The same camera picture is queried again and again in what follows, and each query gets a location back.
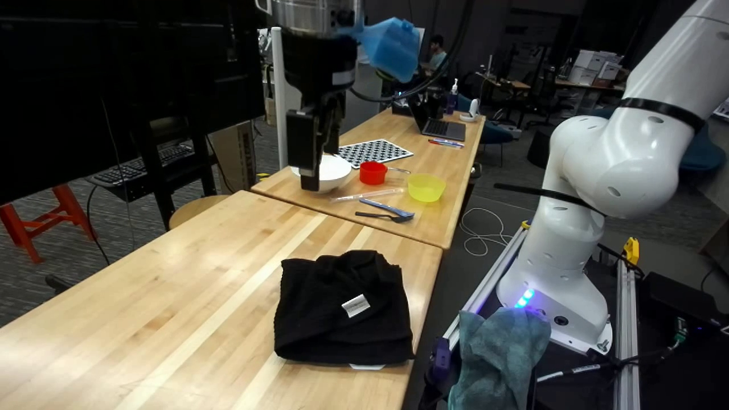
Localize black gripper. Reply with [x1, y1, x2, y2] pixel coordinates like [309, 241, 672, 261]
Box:
[279, 30, 360, 195]

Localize black towel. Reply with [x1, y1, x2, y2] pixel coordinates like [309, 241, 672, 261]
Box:
[270, 249, 416, 374]

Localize white bowl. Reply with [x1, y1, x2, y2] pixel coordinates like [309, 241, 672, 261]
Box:
[287, 153, 356, 196]

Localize black white checkered board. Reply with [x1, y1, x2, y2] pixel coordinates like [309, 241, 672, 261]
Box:
[337, 139, 414, 172]

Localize red plastic cup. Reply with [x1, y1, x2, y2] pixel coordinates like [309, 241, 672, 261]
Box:
[357, 161, 389, 187]

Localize thin white stick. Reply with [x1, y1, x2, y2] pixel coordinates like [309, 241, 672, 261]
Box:
[333, 189, 405, 206]

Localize brown cardboard panel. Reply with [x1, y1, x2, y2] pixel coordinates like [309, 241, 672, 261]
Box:
[204, 122, 259, 196]

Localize blue grey utensil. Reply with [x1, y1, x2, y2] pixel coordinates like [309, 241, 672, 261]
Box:
[356, 196, 416, 223]

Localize dark metal spoon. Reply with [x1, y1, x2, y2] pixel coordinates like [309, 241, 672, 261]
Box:
[350, 211, 411, 229]

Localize yellow plastic bowl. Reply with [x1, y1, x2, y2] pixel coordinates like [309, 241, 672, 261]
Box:
[402, 173, 449, 206]

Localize dark laptop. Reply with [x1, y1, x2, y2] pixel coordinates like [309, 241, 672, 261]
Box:
[408, 95, 467, 145]

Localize red and blue markers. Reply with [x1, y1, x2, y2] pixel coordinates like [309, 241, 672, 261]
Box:
[425, 134, 467, 150]

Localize round wooden stool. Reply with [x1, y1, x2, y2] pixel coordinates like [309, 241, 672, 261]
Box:
[165, 195, 230, 232]

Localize seated background person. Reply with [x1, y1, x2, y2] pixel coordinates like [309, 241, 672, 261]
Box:
[421, 32, 450, 77]

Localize black chair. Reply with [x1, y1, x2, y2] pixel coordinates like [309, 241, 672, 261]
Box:
[88, 113, 218, 230]

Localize purple clamp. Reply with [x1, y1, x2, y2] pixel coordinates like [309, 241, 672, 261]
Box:
[429, 337, 458, 383]

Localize teal cloth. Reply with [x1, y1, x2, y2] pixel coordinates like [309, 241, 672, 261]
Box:
[444, 305, 554, 410]

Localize white background boxes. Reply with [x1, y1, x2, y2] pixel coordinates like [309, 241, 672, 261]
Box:
[566, 47, 632, 88]

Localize yellow clamp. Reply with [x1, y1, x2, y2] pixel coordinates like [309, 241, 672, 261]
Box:
[620, 235, 643, 270]

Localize blue seat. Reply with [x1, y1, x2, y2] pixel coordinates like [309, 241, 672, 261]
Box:
[679, 134, 729, 186]

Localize black power box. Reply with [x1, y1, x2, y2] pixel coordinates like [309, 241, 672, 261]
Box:
[643, 271, 725, 327]

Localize blue wrist camera housing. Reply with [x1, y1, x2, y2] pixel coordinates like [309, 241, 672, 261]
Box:
[356, 17, 425, 85]

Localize black camera cable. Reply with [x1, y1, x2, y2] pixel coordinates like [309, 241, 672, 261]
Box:
[345, 0, 475, 105]

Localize white floor cable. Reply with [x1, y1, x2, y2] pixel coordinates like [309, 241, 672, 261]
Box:
[459, 206, 512, 259]

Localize aluminium extrusion rail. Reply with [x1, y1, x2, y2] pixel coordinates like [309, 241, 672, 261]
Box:
[442, 221, 531, 352]
[613, 259, 645, 410]

